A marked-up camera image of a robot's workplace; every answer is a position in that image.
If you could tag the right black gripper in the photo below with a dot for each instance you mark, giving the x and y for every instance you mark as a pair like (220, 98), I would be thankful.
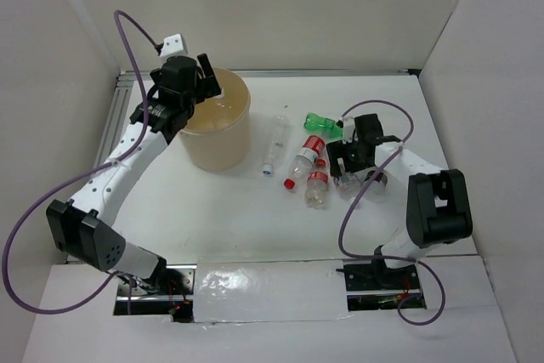
(337, 150)

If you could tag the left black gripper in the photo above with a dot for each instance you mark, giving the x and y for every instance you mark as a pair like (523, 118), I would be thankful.
(208, 87)

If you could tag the blue label water bottle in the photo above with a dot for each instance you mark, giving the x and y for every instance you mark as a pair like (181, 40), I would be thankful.
(348, 186)

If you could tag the black label clear bottle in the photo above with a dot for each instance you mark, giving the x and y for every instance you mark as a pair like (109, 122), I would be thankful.
(377, 188)

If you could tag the small red label bottle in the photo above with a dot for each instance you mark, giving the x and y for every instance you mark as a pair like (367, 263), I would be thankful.
(317, 186)

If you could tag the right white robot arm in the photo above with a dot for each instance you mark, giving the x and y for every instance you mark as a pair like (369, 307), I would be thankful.
(437, 209)

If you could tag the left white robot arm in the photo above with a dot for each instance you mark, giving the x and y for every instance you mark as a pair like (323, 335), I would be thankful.
(83, 225)

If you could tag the beige round bin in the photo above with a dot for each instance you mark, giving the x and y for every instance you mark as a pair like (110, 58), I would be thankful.
(217, 137)

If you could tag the green plastic bottle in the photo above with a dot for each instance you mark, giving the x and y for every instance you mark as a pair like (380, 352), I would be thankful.
(322, 126)

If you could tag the red label bottle red cap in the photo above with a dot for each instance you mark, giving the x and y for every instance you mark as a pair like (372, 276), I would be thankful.
(303, 162)

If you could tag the slim clear bottle blue cap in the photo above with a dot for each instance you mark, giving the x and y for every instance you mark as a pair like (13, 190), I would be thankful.
(275, 146)

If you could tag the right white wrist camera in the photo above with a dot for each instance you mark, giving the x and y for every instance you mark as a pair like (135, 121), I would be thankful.
(349, 129)

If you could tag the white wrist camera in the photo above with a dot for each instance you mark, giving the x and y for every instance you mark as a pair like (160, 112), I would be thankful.
(349, 129)
(173, 45)

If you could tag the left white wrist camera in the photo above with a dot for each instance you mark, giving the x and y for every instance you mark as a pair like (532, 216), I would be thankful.
(173, 45)

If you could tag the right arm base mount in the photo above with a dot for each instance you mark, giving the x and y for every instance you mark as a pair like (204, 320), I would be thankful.
(372, 286)

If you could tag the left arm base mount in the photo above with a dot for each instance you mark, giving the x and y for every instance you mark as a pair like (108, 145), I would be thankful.
(173, 300)

